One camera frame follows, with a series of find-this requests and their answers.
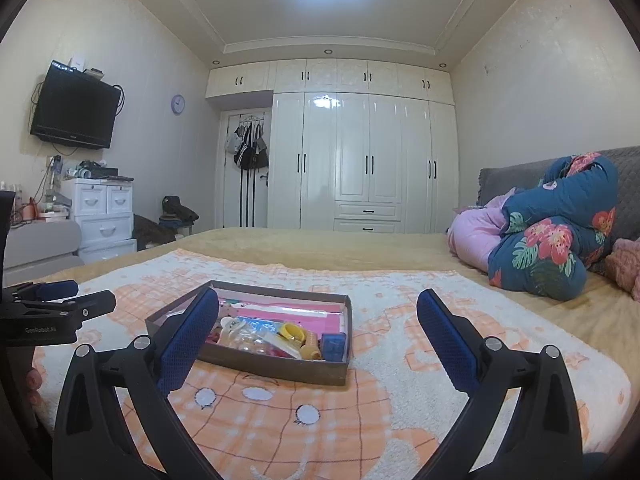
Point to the clear pearl claw hair clip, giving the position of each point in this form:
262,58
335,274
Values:
245,334

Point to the pink quilt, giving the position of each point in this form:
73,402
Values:
475,232

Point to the white card with earrings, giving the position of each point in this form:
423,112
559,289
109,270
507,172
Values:
283,345

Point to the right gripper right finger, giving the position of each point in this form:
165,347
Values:
543,439

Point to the blue floral quilt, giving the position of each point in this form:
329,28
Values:
555,231

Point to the orange white plaid blanket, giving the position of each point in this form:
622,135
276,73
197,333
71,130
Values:
397,402

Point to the white door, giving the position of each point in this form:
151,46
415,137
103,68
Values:
241,196

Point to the pink knitted blanket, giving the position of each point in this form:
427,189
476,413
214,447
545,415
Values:
622,266

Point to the small blue cube box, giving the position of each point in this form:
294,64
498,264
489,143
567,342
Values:
333,347

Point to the left hand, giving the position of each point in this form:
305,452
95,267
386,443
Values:
33,383

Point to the grey shallow cardboard box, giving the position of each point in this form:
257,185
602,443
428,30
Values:
310,372

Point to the black wall television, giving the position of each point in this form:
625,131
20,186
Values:
75,109

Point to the white drawer cabinet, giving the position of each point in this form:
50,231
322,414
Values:
104,212

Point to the grey headboard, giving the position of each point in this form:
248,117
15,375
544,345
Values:
496,181

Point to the white wardrobe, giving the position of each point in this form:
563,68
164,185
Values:
354,146

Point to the dark clothes pile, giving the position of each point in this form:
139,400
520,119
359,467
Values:
175,217

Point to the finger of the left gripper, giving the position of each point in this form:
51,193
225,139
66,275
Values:
29,320
39,292

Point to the grey chair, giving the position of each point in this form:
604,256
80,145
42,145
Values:
39,249

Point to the bags hanging on door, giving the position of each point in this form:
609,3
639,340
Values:
248,147

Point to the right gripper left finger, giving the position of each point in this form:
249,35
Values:
91,436

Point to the tan bed cover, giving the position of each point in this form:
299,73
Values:
605,317

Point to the yellow hair clip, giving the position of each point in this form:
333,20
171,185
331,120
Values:
293,334

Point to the pink book with blue label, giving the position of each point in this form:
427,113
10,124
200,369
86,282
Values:
316,317

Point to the round wall clock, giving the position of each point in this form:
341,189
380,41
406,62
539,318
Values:
177,104

